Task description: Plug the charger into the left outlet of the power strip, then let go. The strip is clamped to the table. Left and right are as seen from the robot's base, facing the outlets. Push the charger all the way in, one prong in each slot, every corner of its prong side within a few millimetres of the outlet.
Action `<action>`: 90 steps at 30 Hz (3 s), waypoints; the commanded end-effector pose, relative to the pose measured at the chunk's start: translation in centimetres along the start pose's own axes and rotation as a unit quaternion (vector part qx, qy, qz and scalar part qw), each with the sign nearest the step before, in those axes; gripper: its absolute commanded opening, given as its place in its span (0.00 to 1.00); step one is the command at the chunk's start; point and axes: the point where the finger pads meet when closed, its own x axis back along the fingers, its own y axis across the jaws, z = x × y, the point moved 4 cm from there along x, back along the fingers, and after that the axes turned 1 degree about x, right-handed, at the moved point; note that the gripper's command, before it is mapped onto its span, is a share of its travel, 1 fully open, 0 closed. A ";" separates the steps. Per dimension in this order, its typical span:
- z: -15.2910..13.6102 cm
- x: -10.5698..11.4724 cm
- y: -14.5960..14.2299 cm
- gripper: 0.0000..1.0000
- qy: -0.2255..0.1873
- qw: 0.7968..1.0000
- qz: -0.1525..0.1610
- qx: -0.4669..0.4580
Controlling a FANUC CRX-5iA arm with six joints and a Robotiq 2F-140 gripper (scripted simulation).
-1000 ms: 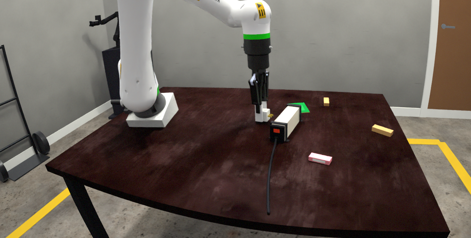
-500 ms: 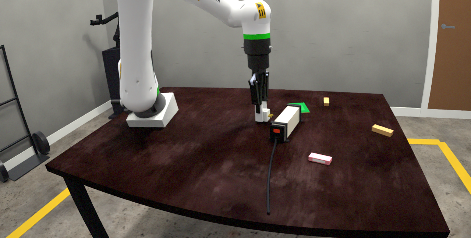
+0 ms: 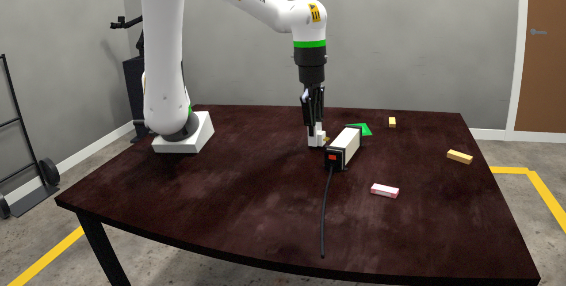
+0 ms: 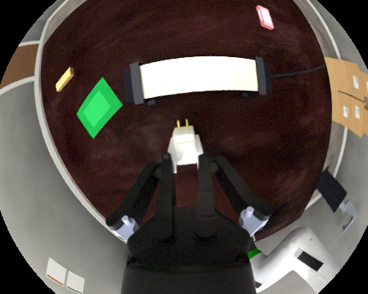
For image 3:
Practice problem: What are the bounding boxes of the tan rectangular block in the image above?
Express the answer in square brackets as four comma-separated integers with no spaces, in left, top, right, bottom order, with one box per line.
[447,150,473,165]

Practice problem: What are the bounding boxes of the white charger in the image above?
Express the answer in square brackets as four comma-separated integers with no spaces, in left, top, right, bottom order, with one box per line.
[317,130,330,146]

